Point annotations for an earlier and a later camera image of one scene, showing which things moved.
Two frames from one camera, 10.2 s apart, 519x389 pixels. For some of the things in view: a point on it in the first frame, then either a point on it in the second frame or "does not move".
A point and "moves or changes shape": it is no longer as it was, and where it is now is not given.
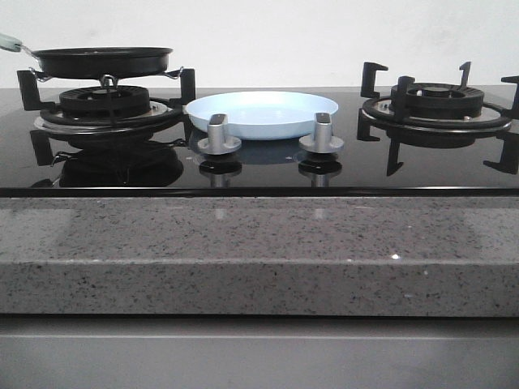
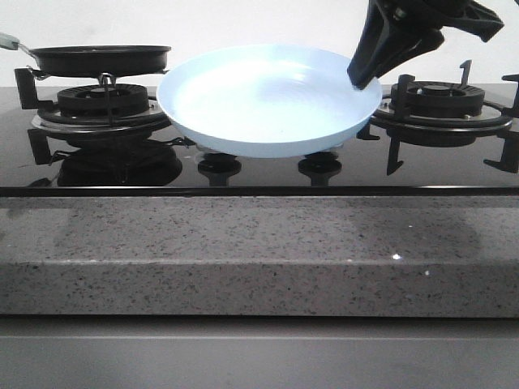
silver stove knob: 322,142 to 331,154
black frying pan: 95,62 does not move
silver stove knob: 217,143 to 211,155
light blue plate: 262,115 moves or changes shape
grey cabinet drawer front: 258,352 does not move
